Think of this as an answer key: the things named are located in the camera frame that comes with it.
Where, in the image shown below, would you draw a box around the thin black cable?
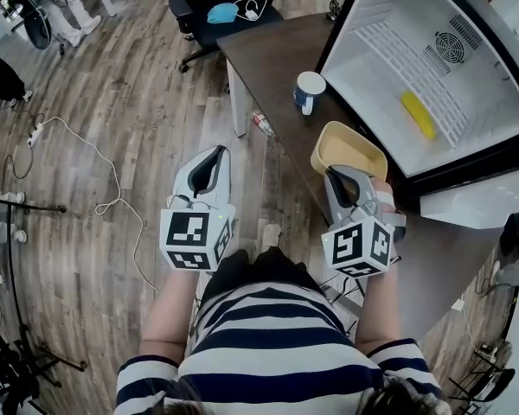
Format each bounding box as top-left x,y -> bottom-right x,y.
3,109 -> 45,182

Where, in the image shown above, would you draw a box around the person's shoe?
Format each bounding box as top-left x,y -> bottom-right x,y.
260,222 -> 283,251

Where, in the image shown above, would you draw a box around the black tripod stand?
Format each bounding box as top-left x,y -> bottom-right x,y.
0,191 -> 88,415

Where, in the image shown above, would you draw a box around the white fridge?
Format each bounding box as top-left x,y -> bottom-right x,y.
314,0 -> 519,342

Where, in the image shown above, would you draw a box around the white round-footed equipment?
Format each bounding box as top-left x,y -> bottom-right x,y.
0,190 -> 28,246

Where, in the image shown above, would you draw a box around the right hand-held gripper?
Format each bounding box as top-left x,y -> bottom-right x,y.
321,165 -> 408,280

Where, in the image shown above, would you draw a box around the black folding stand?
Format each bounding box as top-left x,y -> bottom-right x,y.
446,342 -> 516,406

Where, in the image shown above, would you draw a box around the cream yellow container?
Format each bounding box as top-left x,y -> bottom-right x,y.
309,120 -> 389,182

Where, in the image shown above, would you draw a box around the blue and white mug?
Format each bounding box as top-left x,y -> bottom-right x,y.
292,71 -> 328,117

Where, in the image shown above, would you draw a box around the yellow banana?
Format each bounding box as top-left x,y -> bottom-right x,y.
399,90 -> 438,142

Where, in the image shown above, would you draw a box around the white charger with cable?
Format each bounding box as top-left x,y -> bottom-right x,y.
232,0 -> 268,22

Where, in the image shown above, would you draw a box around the person's right forearm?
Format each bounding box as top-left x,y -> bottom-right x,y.
353,259 -> 402,354

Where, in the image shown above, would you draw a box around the long white cable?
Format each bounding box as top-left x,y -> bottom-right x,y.
37,116 -> 160,294

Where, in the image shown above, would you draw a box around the blue cloth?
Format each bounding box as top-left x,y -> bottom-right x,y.
207,2 -> 240,26

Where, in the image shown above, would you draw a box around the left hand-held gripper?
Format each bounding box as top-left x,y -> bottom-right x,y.
158,145 -> 237,273

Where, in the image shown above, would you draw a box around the person's left forearm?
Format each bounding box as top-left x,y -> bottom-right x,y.
139,267 -> 212,363

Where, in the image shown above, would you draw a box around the person's striped shirt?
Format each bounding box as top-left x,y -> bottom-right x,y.
114,286 -> 445,415

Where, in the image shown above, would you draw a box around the white power strip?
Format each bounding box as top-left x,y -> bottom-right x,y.
27,123 -> 45,148

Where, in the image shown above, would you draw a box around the black office chair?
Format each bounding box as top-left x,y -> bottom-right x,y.
167,0 -> 297,74

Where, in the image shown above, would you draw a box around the clear plastic bottle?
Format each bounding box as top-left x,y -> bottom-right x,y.
250,110 -> 277,137

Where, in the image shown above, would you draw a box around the person's black shorts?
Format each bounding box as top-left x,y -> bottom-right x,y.
197,247 -> 322,307

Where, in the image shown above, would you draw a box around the white wire fridge shelf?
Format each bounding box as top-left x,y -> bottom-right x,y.
353,18 -> 473,150

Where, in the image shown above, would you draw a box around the black round fan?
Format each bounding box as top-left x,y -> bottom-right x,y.
3,0 -> 67,56

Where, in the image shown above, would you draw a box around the person's right hand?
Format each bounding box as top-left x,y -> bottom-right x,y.
368,177 -> 395,214

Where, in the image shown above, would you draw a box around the dark brown desk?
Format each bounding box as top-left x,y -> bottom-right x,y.
215,10 -> 400,233

